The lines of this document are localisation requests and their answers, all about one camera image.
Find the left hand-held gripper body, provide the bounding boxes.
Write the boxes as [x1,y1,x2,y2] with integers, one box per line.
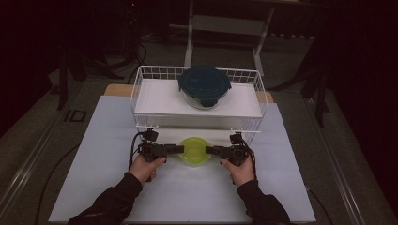
[135,125,168,164]

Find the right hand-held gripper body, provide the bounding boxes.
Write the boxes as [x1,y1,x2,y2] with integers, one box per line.
[222,128,262,167]

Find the round container with green lid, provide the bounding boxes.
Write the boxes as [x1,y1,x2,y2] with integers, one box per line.
[178,136,212,167]

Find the white wire shelf rack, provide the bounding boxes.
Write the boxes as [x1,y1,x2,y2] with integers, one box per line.
[130,65,268,149]

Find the round container with dark blue lid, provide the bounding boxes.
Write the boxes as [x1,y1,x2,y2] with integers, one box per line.
[177,65,233,111]

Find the person's right hand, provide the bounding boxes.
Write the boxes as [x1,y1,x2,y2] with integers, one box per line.
[220,156,256,188]

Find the person's left hand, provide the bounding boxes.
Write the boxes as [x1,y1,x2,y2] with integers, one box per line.
[129,154,167,188]

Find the white table mat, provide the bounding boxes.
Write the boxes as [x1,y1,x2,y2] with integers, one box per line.
[48,95,317,223]

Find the black metal stand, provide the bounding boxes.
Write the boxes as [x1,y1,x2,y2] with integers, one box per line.
[299,62,331,128]
[55,50,83,111]

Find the left hand-held gripper cable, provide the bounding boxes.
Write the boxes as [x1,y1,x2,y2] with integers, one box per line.
[128,131,146,172]

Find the bundle of black cables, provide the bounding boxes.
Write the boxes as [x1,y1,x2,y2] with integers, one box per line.
[102,43,148,84]

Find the metal floor rail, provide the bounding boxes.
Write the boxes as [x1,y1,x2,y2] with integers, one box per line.
[0,115,64,217]
[304,97,369,225]

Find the black floor cable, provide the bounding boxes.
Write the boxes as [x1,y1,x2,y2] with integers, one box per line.
[33,142,82,225]

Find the white metal frame desk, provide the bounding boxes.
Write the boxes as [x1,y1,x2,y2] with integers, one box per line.
[168,0,317,78]

